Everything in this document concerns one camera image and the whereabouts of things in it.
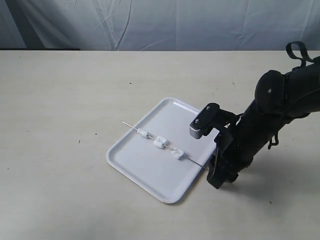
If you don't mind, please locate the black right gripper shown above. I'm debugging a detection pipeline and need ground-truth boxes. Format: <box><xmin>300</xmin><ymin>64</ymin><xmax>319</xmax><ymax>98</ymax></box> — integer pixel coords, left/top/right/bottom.
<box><xmin>206</xmin><ymin>106</ymin><xmax>250</xmax><ymax>189</ymax></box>

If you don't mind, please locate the white marshmallow piece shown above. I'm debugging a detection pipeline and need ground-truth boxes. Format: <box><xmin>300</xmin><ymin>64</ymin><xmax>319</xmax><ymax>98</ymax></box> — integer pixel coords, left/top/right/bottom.
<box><xmin>153</xmin><ymin>136</ymin><xmax>168</xmax><ymax>149</ymax></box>
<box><xmin>171</xmin><ymin>148</ymin><xmax>185</xmax><ymax>160</ymax></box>
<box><xmin>136</xmin><ymin>128</ymin><xmax>148</xmax><ymax>138</ymax></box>

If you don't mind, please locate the thin metal skewer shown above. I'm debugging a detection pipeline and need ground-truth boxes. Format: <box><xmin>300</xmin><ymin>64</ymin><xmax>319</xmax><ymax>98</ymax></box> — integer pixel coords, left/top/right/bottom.
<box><xmin>121</xmin><ymin>120</ymin><xmax>209</xmax><ymax>171</ymax></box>

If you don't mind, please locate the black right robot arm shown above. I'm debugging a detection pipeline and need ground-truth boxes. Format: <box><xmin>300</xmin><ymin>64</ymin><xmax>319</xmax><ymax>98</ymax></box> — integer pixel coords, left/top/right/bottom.
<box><xmin>207</xmin><ymin>60</ymin><xmax>320</xmax><ymax>189</ymax></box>

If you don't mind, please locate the white rectangular plastic tray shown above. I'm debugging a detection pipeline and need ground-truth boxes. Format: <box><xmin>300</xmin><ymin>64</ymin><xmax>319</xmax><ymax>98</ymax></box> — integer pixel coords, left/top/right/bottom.
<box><xmin>106</xmin><ymin>97</ymin><xmax>218</xmax><ymax>204</ymax></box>

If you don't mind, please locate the grey-blue backdrop curtain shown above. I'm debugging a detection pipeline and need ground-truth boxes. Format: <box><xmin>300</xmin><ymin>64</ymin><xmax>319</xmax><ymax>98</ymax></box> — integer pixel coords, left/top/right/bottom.
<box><xmin>0</xmin><ymin>0</ymin><xmax>320</xmax><ymax>51</ymax></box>

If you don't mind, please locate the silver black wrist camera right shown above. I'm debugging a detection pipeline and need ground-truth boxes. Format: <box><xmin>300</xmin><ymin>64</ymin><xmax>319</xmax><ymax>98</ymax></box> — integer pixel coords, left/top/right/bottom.
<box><xmin>189</xmin><ymin>103</ymin><xmax>220</xmax><ymax>140</ymax></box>

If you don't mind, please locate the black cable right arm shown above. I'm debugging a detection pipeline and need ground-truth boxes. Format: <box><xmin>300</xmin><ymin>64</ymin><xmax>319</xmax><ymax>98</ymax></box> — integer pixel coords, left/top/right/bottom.
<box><xmin>267</xmin><ymin>41</ymin><xmax>316</xmax><ymax>151</ymax></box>

